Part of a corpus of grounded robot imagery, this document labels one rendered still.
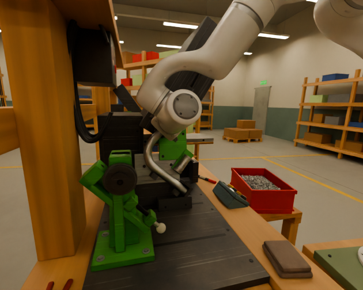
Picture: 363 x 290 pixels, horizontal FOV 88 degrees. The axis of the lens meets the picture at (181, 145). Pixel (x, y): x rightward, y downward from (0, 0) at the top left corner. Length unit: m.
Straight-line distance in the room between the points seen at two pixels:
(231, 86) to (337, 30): 10.39
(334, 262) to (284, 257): 0.18
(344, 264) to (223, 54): 0.64
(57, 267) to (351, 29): 0.89
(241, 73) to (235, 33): 10.80
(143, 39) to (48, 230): 9.81
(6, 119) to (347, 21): 0.75
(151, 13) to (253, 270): 8.15
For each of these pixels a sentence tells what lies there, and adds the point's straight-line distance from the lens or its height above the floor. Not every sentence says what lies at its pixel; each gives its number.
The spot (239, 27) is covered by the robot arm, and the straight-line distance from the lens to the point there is 0.48.
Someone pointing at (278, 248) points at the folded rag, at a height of 0.93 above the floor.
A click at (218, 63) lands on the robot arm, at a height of 1.38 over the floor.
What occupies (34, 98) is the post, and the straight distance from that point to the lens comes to 0.54.
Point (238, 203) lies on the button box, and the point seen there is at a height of 0.92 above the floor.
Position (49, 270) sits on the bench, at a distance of 0.65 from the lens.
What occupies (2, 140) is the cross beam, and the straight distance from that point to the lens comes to 0.51.
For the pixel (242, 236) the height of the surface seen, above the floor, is 0.90.
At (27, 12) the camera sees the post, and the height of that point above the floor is 1.46.
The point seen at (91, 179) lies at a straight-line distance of 0.49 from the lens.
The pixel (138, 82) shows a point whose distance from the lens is 4.30.
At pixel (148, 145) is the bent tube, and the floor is 1.14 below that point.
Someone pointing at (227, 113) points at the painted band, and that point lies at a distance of 10.86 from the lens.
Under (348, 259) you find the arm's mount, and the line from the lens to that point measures 0.78.
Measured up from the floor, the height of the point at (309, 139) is 0.31.
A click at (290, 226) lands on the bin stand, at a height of 0.72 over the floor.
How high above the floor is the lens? 1.29
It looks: 12 degrees down
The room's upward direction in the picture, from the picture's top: 1 degrees clockwise
